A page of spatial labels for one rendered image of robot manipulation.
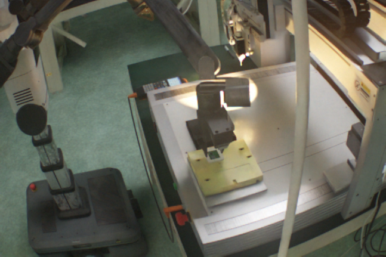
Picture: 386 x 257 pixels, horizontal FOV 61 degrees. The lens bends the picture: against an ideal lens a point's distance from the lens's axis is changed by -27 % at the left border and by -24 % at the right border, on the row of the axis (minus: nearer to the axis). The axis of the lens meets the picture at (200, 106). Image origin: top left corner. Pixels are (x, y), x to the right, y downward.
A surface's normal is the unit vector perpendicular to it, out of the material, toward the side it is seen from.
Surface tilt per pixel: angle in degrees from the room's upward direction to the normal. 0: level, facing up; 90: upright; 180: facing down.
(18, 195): 0
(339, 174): 0
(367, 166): 90
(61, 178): 90
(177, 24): 56
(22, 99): 100
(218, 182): 0
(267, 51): 90
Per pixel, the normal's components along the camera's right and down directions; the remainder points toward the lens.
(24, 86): 0.31, 0.66
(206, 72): -0.11, 0.05
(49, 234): -0.08, -0.82
